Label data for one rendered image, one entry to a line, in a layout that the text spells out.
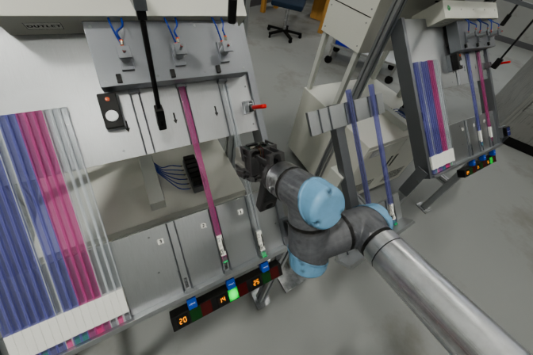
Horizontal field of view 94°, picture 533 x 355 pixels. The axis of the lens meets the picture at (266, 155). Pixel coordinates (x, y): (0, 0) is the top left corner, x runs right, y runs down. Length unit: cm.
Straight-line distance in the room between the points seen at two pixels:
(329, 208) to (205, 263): 44
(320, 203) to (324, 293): 125
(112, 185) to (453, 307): 105
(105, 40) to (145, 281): 56
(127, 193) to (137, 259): 41
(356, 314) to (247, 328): 59
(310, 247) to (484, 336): 24
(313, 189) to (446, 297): 24
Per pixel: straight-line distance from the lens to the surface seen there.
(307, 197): 40
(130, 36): 66
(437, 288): 48
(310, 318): 156
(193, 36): 68
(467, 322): 47
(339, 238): 49
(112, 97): 64
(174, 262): 73
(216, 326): 148
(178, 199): 102
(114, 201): 108
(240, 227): 75
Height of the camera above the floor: 146
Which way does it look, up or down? 45 degrees down
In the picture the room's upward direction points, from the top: 12 degrees clockwise
